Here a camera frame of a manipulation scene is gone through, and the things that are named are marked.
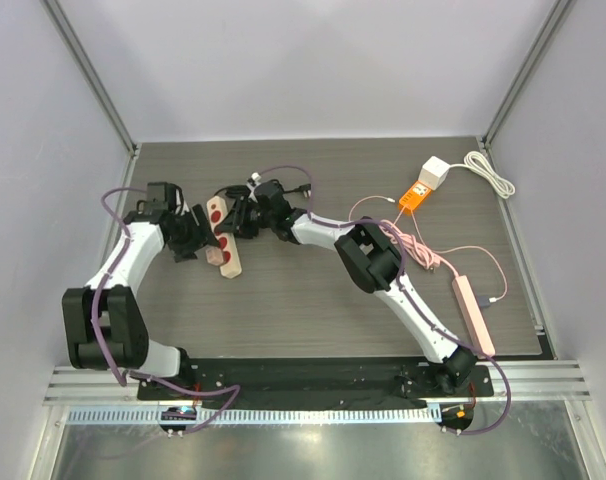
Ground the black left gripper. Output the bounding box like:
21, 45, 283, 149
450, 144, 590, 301
169, 205, 220, 262

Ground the beige red power strip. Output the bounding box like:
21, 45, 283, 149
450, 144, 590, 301
206, 195, 242, 279

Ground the pink plug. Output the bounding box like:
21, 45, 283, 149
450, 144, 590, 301
205, 246, 225, 267

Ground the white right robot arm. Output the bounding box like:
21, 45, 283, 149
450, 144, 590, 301
214, 180, 477, 396

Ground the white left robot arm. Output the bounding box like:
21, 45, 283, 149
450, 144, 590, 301
62, 182, 219, 400

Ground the white cube socket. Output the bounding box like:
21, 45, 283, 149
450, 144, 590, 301
418, 156, 451, 191

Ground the orange power adapter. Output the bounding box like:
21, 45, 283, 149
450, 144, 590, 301
398, 181, 432, 215

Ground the pink power strip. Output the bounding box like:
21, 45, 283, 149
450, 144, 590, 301
452, 275, 496, 357

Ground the black power strip cable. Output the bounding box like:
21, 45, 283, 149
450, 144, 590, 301
212, 180, 314, 200

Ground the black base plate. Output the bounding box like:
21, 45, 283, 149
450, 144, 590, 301
165, 357, 494, 402

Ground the pink coiled cable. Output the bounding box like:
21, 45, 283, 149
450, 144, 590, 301
347, 195, 508, 304

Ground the white slotted cable duct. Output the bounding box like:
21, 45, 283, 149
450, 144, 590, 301
68, 404, 441, 425

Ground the aluminium front rail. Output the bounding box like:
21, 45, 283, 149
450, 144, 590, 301
45, 359, 590, 411

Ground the left aluminium frame post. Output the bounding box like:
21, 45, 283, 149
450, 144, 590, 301
40, 0, 138, 158

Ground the aluminium frame post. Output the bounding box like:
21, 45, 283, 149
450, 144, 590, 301
478, 0, 575, 151
40, 0, 138, 158

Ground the white coiled cable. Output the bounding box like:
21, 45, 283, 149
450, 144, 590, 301
447, 151, 517, 200

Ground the right aluminium frame post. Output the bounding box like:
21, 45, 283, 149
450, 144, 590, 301
478, 0, 575, 151

